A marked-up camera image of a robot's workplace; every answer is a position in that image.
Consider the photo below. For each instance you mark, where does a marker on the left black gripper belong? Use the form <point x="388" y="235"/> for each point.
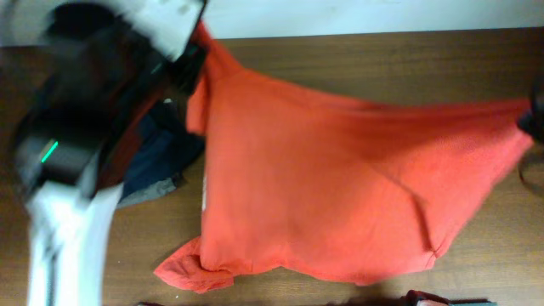
<point x="195" y="58"/>

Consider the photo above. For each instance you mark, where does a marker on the red orange t-shirt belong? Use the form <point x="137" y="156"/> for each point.
<point x="338" y="188"/>

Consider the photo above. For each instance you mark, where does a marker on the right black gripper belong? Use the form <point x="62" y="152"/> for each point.
<point x="531" y="122"/>

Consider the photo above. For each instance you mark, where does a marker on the folded navy blue t-shirt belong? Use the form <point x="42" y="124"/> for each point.
<point x="189" y="147"/>

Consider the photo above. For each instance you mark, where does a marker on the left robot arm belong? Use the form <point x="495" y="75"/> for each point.
<point x="103" y="133"/>

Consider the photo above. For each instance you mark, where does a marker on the folded grey t-shirt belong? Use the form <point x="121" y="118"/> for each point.
<point x="151" y="169"/>

